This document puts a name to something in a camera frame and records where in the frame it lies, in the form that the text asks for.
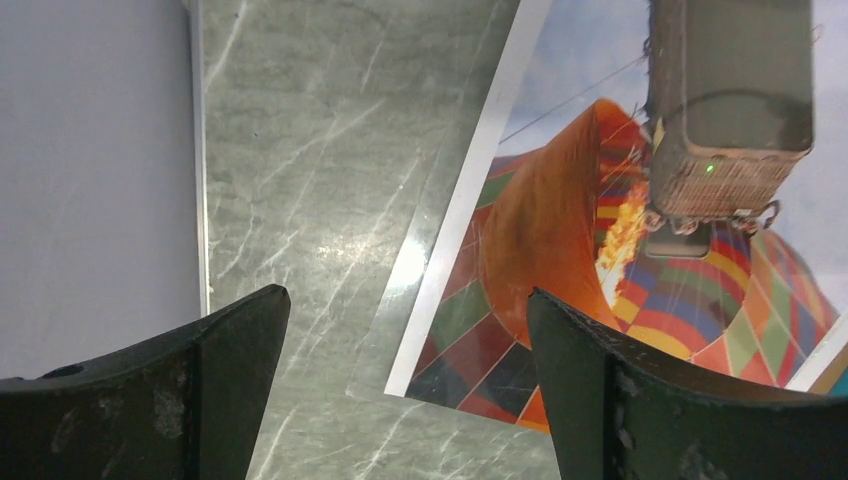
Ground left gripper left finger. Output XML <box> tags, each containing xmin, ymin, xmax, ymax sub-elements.
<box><xmin>1</xmin><ymin>284</ymin><xmax>291</xmax><ymax>479</ymax></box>

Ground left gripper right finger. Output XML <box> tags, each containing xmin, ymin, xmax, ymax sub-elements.
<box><xmin>527</xmin><ymin>289</ymin><xmax>847</xmax><ymax>480</ymax></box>

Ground hot air balloon photo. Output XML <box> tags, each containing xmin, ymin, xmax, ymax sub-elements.
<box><xmin>378</xmin><ymin>1</ymin><xmax>847</xmax><ymax>430</ymax></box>

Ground brown frame backing board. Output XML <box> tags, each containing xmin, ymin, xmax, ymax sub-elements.
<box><xmin>808</xmin><ymin>345</ymin><xmax>847</xmax><ymax>395</ymax></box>

